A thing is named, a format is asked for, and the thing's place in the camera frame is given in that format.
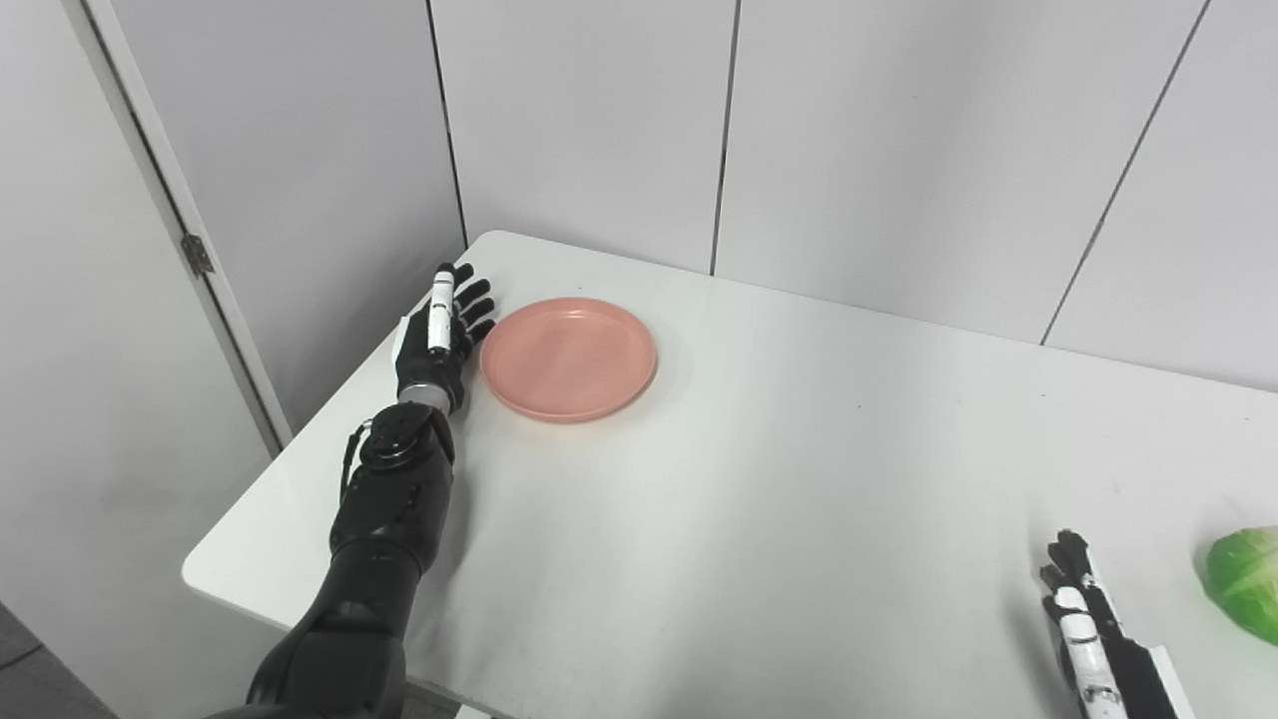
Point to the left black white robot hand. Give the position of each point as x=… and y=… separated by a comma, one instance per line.
x=429, y=364

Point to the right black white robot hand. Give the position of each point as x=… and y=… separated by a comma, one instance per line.
x=1133, y=679

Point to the pink round plate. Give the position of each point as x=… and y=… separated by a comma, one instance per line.
x=567, y=359

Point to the green white cabbage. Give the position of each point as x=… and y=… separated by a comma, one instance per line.
x=1248, y=584

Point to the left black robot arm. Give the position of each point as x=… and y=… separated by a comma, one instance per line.
x=384, y=519

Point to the metal door hinge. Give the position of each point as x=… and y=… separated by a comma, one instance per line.
x=198, y=255

